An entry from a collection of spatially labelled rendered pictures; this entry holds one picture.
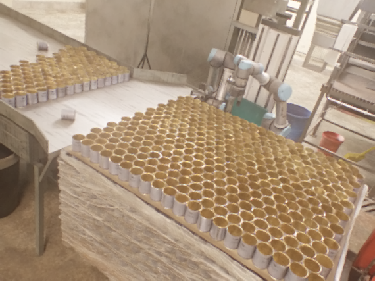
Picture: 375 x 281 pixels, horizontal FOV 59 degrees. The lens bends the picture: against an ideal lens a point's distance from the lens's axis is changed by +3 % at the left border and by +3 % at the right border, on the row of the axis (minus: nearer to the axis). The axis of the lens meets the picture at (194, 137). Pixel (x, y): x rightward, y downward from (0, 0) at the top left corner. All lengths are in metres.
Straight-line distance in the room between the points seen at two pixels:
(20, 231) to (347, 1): 3.80
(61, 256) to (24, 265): 0.24
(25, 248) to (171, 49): 2.98
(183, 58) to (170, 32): 0.38
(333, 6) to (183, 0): 1.74
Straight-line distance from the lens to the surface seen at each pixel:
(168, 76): 3.02
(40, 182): 2.35
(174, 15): 4.57
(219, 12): 4.20
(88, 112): 2.34
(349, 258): 2.11
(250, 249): 1.41
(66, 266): 2.76
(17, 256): 2.86
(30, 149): 2.26
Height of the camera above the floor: 2.18
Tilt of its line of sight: 30 degrees down
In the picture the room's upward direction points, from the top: 14 degrees clockwise
